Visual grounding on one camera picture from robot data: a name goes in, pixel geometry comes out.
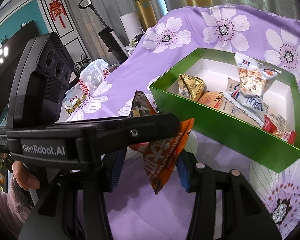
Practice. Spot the yellow snack bag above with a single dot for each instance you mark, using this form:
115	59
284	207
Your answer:
191	87

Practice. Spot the red chinese knot decoration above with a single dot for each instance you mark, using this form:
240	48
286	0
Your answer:
56	11

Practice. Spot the pink sweater left forearm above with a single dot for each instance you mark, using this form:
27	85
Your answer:
15	207

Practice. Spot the orange sunflower seed bag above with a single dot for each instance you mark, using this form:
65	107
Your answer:
160	157

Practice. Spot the white cylindrical appliance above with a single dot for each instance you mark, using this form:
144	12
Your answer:
132	27

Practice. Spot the person's left hand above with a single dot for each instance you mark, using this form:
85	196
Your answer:
25	179

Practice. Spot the black television screen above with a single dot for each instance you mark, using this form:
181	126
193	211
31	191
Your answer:
10	54

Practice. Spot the purple floral tablecloth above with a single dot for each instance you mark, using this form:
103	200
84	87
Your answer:
202	42

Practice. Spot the white peanut snack bag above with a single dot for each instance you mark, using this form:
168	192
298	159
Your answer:
255	77

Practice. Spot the cracker pack with label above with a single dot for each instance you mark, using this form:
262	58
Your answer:
250	109

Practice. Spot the white plastic shopping bag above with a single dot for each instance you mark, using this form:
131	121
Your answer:
89	79

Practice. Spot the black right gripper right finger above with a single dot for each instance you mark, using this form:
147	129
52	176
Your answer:
244	215

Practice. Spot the green cardboard box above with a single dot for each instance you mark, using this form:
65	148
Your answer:
214	67

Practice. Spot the black white stick vacuum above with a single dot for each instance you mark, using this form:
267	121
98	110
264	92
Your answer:
107	35

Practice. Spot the orange rice cake packet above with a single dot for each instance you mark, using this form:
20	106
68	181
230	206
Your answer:
212	99

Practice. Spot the red snack packet with eyes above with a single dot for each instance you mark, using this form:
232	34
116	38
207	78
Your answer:
270	127

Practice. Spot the potted green plant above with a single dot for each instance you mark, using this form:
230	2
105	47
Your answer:
81	64

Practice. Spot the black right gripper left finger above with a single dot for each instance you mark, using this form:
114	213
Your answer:
73	205

